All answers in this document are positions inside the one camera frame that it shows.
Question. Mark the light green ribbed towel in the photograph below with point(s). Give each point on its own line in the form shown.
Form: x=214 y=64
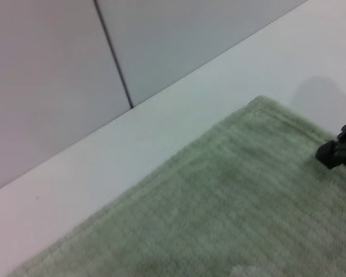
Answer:
x=204 y=202

